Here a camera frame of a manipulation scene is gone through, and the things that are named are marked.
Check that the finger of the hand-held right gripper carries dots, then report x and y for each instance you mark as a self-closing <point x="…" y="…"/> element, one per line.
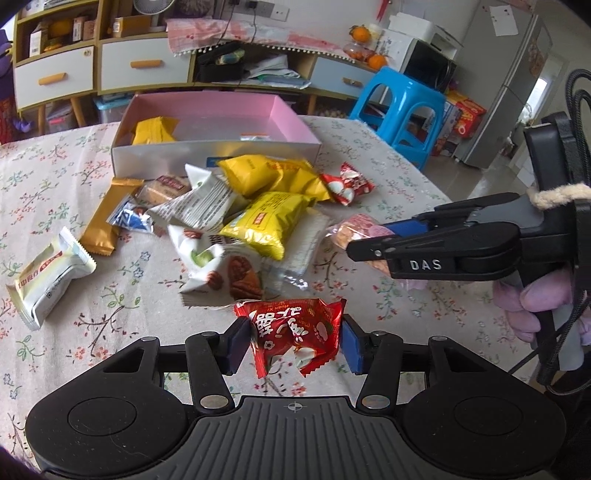
<point x="369" y="249"/>
<point x="406" y="227"/>

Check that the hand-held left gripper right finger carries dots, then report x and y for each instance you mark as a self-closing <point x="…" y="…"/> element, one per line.
<point x="353" y="347"/>

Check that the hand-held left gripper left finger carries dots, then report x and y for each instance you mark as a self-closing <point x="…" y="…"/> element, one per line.
<point x="239" y="345"/>

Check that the pink snack packet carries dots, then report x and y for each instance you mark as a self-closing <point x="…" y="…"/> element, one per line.
<point x="353" y="230"/>

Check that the red snack packet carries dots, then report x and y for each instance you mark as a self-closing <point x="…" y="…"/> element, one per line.
<point x="344" y="187"/>
<point x="286" y="332"/>

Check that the white walnut snack packet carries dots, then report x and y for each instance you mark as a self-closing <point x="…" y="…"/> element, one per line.
<point x="241" y="277"/>
<point x="194" y="251"/>

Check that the clear plastic snack packet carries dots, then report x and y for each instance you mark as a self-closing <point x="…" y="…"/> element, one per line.
<point x="300" y="244"/>

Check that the yellow snack packet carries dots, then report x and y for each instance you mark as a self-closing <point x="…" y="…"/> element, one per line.
<point x="268" y="221"/>
<point x="300" y="181"/>
<point x="249" y="175"/>
<point x="154" y="131"/>

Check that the white green snack packet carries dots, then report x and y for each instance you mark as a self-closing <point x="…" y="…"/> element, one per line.
<point x="203" y="198"/>

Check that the small blue white packet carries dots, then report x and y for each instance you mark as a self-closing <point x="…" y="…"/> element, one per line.
<point x="134" y="221"/>

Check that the pink cardboard box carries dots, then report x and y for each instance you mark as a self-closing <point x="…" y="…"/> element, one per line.
<point x="207" y="115"/>

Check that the person's right hand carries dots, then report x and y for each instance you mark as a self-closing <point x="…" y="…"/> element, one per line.
<point x="526" y="300"/>

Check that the floral tablecloth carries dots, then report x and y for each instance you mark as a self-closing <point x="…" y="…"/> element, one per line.
<point x="392" y="323"/>

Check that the red yellow carton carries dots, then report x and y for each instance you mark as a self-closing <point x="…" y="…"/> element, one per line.
<point x="466" y="117"/>

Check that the blue plastic stool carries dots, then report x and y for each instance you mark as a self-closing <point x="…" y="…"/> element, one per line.
<point x="406" y="92"/>

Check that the grey refrigerator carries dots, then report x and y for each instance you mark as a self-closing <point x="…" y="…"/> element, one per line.
<point x="503" y="92"/>

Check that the small white orange packet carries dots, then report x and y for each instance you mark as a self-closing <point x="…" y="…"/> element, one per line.
<point x="256" y="136"/>

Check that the grey blue drawer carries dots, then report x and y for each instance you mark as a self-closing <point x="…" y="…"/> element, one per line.
<point x="341" y="78"/>

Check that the microwave oven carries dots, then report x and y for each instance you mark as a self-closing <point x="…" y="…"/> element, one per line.
<point x="425" y="62"/>

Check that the orange fruit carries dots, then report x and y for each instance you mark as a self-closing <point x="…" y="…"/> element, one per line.
<point x="361" y="33"/>
<point x="377" y="62"/>

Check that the low wooden cabinet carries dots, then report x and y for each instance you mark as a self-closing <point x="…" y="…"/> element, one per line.
<point x="300" y="92"/>

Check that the clear cracker packet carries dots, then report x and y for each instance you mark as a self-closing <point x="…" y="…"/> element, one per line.
<point x="162" y="189"/>

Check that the long brown snack packet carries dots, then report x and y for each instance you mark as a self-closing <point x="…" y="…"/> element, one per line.
<point x="104" y="221"/>

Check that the clear jar of oranges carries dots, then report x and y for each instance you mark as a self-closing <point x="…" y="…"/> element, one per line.
<point x="355" y="50"/>

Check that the white box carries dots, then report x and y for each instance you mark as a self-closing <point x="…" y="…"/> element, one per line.
<point x="425" y="30"/>

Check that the pile of papers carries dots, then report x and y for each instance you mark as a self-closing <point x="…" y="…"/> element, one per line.
<point x="277" y="71"/>

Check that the cream white snack packet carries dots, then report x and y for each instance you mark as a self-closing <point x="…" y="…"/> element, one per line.
<point x="46" y="286"/>

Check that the white paper note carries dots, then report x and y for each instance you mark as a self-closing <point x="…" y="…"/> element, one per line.
<point x="504" y="21"/>

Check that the red hanging ornament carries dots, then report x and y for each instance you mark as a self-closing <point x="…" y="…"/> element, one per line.
<point x="383" y="9"/>

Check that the black bag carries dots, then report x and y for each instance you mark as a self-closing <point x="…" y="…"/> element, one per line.
<point x="219" y="64"/>

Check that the pink patterned cloth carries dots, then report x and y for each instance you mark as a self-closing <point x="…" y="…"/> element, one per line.
<point x="258" y="34"/>

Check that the clear storage bin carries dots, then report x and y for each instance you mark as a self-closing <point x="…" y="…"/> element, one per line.
<point x="111" y="108"/>

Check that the desk fan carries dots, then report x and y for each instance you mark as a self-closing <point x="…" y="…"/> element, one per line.
<point x="152" y="11"/>

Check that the purple bag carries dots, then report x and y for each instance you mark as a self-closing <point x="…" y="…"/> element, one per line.
<point x="5" y="69"/>

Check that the wall socket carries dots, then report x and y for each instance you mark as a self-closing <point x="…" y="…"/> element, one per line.
<point x="265" y="8"/>

